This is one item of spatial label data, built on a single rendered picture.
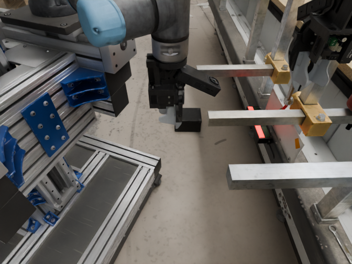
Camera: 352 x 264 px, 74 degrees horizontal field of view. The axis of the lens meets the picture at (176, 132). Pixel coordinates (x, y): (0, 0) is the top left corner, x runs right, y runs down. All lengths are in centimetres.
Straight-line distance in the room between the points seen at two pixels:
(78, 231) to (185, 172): 71
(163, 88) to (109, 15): 20
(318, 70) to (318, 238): 39
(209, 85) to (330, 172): 28
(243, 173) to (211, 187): 111
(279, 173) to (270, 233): 105
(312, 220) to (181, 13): 57
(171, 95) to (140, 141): 122
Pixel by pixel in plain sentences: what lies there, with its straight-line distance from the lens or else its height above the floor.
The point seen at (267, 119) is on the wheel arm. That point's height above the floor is 85.
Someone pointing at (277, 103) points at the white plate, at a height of 78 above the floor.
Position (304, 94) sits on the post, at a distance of 72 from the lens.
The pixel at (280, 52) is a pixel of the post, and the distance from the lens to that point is 90.
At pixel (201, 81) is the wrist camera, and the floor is 98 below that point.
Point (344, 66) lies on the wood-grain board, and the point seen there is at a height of 89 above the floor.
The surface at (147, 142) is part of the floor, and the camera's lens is 171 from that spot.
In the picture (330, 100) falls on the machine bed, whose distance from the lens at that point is 101.
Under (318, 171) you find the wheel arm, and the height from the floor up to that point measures 96.
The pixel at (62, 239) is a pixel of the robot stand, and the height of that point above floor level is 21.
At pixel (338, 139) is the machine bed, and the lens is 98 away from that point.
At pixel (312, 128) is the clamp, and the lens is 68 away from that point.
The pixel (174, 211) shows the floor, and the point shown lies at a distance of 140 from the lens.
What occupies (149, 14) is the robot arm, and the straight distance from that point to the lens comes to 41.
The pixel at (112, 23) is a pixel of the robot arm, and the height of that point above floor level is 113.
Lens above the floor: 127
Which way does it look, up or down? 46 degrees down
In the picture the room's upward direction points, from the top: straight up
